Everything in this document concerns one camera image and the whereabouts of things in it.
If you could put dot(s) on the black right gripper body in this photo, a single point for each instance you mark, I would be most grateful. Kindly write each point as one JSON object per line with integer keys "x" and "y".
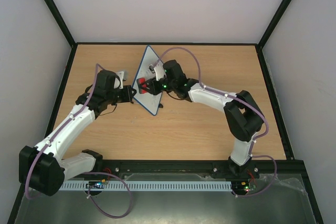
{"x": 151, "y": 86}

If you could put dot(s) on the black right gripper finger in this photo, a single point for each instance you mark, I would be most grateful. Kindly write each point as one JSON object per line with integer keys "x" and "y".
{"x": 146, "y": 89}
{"x": 144, "y": 82}

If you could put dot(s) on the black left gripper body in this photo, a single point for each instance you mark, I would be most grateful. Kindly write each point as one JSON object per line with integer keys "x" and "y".
{"x": 111, "y": 96}

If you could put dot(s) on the red whiteboard eraser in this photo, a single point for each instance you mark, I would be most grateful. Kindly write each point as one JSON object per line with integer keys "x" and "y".
{"x": 138, "y": 87}

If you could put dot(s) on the small blue-framed whiteboard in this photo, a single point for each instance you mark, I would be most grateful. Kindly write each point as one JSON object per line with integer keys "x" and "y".
{"x": 148, "y": 101}

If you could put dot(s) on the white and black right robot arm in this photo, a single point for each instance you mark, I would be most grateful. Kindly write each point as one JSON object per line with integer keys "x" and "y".
{"x": 244, "y": 117}

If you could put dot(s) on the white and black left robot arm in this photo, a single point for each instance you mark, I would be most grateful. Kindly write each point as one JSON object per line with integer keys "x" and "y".
{"x": 43, "y": 166}

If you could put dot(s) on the left controller circuit board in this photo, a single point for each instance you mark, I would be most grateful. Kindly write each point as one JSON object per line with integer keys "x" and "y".
{"x": 96, "y": 184}

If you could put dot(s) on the controller circuit board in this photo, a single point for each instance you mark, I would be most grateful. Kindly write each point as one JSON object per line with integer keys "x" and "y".
{"x": 96, "y": 184}
{"x": 242, "y": 187}

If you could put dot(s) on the right controller circuit board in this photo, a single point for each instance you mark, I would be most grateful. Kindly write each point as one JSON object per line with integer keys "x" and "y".
{"x": 242, "y": 187}

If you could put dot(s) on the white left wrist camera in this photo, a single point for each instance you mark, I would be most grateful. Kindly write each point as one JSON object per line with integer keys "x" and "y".
{"x": 121, "y": 77}

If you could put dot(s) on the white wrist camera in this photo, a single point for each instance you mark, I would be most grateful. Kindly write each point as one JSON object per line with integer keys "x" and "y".
{"x": 121, "y": 77}
{"x": 158, "y": 70}

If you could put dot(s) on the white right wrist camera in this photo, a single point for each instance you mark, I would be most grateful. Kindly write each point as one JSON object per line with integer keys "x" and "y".
{"x": 158, "y": 70}

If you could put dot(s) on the black enclosure frame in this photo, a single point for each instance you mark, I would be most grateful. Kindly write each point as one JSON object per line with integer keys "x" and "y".
{"x": 266, "y": 75}

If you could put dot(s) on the light blue slotted cable duct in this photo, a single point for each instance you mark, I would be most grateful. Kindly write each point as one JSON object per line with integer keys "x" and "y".
{"x": 76, "y": 185}

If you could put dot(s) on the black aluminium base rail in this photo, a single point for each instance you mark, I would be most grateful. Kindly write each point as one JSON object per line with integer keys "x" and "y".
{"x": 215, "y": 169}

